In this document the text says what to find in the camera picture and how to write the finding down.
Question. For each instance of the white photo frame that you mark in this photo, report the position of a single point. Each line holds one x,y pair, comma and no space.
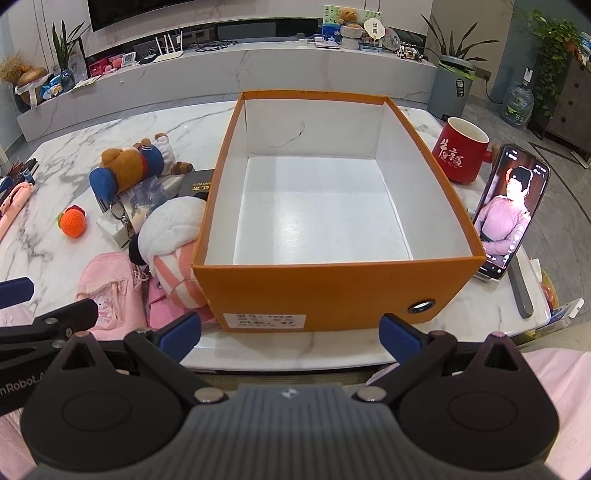
129,59

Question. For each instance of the dark cabinet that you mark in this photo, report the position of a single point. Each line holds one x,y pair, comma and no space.
570,101

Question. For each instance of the pink long pouch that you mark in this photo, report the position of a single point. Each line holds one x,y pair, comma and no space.
14,207

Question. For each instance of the water jug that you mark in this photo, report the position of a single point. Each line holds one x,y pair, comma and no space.
517,104

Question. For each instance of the red mug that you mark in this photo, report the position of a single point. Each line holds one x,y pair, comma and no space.
455,157

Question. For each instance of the long-leaf plant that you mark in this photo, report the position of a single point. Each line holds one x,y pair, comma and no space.
443,41

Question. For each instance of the white pink striped plush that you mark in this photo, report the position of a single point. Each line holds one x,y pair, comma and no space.
171,226

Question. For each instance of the snack bags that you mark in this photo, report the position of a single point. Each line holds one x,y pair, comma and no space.
55,87

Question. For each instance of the pink fabric pouch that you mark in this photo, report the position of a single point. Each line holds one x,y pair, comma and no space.
161,309

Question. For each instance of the pink small backpack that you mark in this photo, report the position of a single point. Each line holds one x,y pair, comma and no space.
111,286

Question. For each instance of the pink clothing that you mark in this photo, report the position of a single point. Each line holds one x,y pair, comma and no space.
568,392

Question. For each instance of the panda figurines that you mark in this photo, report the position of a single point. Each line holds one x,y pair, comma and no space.
411,53

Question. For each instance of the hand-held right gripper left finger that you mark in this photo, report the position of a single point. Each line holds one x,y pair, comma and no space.
181,331

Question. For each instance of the orange cardboard box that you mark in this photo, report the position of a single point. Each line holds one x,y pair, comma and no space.
323,295

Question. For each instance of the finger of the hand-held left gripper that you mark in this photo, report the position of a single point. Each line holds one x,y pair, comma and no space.
69,316
16,290

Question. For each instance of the potted green plant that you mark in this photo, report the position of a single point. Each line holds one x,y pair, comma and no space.
67,55

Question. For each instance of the brown dried ornament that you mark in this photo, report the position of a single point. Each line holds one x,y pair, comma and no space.
27,78

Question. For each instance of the white small packet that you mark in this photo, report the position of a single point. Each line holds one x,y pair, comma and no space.
565,314

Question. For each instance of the television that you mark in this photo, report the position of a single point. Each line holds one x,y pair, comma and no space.
184,11

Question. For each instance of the smartphone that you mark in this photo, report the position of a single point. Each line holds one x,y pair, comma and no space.
503,217

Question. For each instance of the black box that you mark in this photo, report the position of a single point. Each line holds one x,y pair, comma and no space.
196,184

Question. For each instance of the ivy plant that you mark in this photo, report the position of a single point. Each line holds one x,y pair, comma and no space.
554,41

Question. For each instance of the grey phone stand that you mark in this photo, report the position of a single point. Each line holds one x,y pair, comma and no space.
519,290

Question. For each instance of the pink toys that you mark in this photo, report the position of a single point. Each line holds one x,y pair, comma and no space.
104,64

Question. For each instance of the white box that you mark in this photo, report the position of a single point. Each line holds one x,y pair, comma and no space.
113,230

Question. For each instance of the grey trash can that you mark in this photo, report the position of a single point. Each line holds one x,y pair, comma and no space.
450,92

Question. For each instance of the glass plate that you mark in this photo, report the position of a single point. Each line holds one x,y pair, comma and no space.
391,38

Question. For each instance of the small teddy bear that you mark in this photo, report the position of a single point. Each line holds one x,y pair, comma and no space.
348,16

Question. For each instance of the blue-grey picture card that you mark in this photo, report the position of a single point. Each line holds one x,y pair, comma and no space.
145,196

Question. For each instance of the crochet orange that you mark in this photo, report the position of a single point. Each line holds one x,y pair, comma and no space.
74,224

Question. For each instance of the green picture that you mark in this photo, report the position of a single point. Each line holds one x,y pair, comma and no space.
330,21

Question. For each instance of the marble tv cabinet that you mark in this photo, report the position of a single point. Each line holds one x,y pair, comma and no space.
277,69

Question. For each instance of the white router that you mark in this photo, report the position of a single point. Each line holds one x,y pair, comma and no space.
167,53

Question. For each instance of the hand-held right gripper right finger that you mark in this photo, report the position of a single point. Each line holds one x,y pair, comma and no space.
399,337

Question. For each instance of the round hand fan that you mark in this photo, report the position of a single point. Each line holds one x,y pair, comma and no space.
373,27

